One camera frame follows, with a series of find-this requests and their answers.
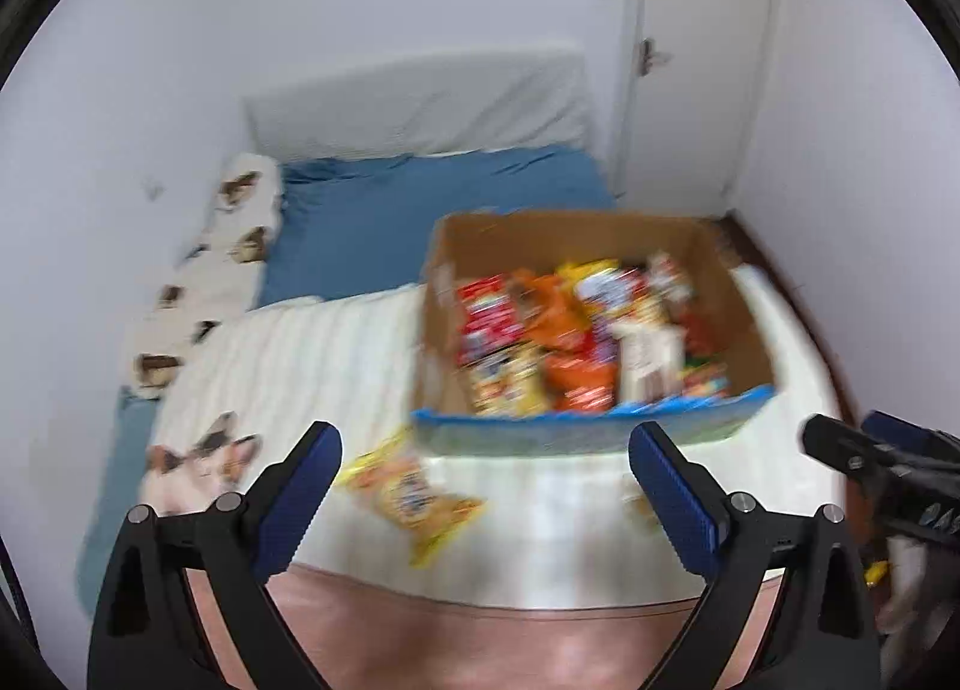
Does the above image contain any white chocolate biscuit box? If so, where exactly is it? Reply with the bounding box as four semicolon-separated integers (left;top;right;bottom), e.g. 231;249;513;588
610;319;685;404

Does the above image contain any white brown snack bag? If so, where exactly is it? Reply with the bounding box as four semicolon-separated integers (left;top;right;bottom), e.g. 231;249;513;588
647;251;695;307

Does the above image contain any striped white blanket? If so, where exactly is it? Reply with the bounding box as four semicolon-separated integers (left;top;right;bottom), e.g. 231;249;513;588
149;268;841;610

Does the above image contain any yellow snack bag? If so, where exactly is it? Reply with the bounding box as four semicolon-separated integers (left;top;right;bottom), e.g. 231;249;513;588
334;428;487;568

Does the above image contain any orange snack bag lower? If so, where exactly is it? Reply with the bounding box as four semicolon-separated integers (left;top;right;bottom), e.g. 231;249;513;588
542;352;617;414

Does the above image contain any orange snack bag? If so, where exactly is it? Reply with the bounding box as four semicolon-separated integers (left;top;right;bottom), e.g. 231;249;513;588
511;269;590;353
542;352;617;414

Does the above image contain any yellow cheese noodle packet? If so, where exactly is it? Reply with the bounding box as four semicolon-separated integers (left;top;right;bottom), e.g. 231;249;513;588
556;259;646;319

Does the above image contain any orange snack bag upper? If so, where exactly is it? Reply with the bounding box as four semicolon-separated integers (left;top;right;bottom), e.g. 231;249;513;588
511;269;590;353

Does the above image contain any brown cardboard box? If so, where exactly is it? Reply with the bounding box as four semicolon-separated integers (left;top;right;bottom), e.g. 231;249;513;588
412;211;775;456

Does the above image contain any yellow chip bag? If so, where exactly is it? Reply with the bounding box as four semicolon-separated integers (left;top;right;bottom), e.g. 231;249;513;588
467;344;551;419

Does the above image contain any bear print pillow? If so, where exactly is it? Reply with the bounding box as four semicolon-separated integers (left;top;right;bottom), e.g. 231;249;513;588
125;154;281;399

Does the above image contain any red crown snack packet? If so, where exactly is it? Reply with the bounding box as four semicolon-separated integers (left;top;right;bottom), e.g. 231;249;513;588
455;274;524;365

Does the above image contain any blue bed sheet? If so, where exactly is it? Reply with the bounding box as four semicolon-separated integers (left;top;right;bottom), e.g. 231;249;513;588
257;146;615;307

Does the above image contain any white door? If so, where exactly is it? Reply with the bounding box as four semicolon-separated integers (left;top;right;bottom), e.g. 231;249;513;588
612;0;775;217

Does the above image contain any grey padded headboard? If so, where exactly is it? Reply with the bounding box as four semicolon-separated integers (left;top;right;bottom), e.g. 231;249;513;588
245;45;594;162

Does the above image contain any metal door handle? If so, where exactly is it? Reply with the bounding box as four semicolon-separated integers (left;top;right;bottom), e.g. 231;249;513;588
636;37;672;77

